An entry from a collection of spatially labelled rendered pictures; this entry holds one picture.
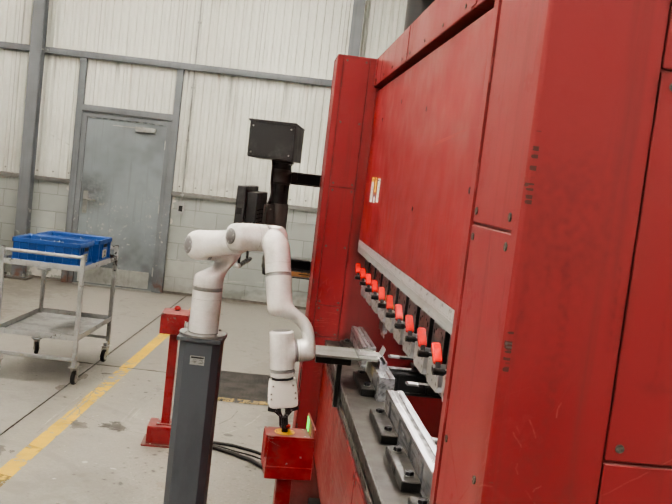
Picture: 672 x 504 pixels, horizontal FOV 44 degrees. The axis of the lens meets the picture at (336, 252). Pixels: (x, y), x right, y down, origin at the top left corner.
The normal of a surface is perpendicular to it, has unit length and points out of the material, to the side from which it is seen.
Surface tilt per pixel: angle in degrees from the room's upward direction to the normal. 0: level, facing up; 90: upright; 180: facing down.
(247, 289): 90
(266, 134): 90
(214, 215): 90
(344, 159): 90
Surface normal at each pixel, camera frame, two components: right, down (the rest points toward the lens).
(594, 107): 0.08, 0.10
